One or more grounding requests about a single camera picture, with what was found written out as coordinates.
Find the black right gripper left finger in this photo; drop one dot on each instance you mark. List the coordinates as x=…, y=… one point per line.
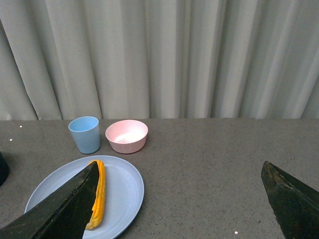
x=64, y=214

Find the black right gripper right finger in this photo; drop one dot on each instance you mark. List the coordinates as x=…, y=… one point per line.
x=295, y=204

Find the light blue plate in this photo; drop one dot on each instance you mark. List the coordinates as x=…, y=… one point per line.
x=124, y=193

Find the dark blue saucepan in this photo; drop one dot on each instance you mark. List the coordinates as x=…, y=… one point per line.
x=4, y=169

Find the light blue cup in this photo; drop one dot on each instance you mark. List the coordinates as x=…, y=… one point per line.
x=86, y=134

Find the pink bowl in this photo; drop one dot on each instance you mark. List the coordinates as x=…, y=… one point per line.
x=127, y=136

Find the grey curtain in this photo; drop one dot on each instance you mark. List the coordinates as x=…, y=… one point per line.
x=142, y=59

